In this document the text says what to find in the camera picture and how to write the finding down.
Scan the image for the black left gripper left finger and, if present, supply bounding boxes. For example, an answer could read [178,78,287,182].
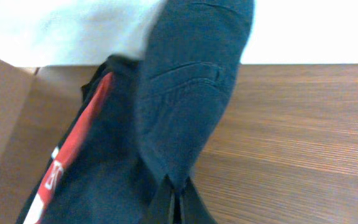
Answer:
[140,175,175,224]

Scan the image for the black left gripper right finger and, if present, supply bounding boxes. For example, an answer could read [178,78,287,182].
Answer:
[179,178,218,224]

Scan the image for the dark teal shorts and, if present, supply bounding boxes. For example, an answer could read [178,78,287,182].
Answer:
[135,0,254,189]

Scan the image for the black garment with white trim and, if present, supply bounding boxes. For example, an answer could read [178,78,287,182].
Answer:
[17,55,156,223]

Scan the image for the red printed t-shirt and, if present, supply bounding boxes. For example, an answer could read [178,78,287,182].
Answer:
[22,72,114,224]

